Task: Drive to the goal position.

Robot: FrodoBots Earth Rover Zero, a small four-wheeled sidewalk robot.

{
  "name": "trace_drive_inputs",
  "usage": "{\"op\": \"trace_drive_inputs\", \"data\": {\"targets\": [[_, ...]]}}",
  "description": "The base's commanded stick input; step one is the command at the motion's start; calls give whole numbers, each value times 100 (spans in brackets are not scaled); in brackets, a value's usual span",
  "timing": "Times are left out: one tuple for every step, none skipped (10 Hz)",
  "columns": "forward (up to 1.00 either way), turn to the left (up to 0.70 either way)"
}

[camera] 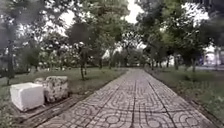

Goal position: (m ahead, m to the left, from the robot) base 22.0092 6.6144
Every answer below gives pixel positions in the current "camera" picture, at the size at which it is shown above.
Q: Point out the pale building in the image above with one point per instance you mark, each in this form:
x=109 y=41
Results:
x=211 y=57

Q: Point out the dark stone kerb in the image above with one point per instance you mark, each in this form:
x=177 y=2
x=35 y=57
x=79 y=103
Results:
x=50 y=111

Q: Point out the wood of green trees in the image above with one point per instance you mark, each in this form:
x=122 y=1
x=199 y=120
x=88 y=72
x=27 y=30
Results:
x=100 y=30

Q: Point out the patterned grey paved path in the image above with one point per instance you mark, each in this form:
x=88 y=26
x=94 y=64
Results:
x=133 y=100

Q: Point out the white stone block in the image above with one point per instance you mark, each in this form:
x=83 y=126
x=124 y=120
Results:
x=26 y=96

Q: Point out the grass lawn with dirt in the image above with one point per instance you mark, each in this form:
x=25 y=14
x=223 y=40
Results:
x=93 y=77
x=200 y=86

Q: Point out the mottled stone block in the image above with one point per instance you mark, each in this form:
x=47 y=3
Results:
x=56 y=87

